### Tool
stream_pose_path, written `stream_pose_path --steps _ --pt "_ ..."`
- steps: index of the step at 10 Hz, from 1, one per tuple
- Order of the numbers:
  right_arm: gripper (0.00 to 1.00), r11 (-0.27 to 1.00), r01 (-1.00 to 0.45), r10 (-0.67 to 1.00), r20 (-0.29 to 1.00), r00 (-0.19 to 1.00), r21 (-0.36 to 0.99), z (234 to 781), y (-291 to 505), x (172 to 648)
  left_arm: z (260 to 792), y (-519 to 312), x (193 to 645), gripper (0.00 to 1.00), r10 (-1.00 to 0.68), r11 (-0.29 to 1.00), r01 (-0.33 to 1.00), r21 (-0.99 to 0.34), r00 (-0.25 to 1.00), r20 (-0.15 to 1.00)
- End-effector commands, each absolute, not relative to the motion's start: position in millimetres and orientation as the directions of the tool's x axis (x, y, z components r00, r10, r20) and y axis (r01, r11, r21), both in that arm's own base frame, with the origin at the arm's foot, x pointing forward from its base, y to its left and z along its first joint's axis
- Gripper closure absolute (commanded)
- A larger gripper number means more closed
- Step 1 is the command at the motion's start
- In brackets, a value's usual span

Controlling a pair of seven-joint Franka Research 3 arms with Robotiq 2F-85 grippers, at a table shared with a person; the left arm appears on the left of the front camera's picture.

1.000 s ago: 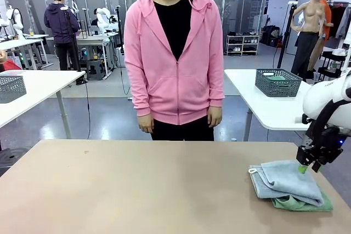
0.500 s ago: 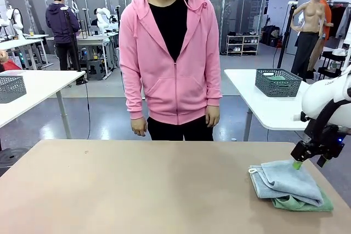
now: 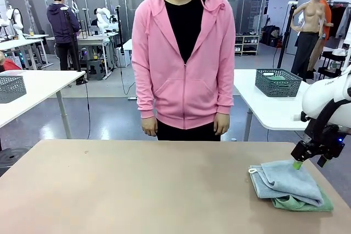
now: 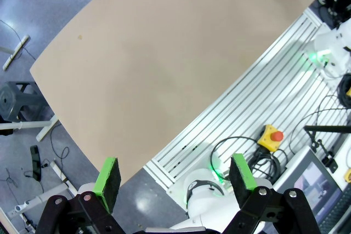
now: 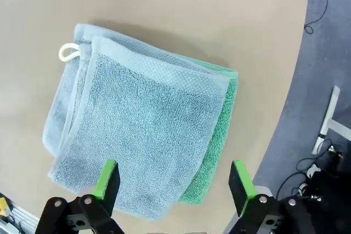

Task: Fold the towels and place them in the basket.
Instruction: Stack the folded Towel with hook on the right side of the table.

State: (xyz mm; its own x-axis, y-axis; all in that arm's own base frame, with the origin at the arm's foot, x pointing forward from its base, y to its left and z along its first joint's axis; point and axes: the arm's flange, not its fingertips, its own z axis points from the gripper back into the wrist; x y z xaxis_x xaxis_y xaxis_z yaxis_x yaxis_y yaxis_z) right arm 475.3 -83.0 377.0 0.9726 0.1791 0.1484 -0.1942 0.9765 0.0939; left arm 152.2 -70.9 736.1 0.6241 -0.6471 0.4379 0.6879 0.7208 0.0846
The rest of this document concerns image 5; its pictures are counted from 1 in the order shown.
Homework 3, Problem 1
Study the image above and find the white desk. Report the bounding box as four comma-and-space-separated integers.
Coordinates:
312, 85, 351, 156

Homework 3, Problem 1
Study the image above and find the light blue terry towel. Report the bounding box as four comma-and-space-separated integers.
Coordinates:
42, 22, 231, 221

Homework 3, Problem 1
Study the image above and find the black equipment with cables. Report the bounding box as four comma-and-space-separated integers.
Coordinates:
276, 146, 351, 234

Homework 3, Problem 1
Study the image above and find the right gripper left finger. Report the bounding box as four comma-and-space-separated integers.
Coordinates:
35, 159, 122, 234

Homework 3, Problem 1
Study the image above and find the small yellow object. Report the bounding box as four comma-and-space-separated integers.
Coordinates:
0, 196, 11, 218

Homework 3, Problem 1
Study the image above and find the aluminium frame rail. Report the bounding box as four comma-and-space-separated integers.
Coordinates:
0, 189, 42, 234

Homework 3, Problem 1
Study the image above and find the green terry towel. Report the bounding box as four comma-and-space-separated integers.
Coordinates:
178, 55, 239, 206

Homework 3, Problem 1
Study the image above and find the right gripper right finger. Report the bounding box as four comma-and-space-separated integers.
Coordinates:
227, 159, 316, 234

